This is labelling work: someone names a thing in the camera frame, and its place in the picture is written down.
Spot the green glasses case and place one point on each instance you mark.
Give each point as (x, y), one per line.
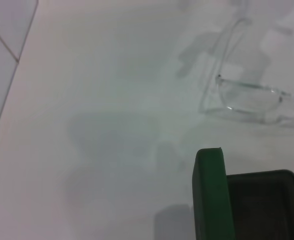
(211, 187)

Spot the clear white glasses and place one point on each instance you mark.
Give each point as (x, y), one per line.
(249, 86)

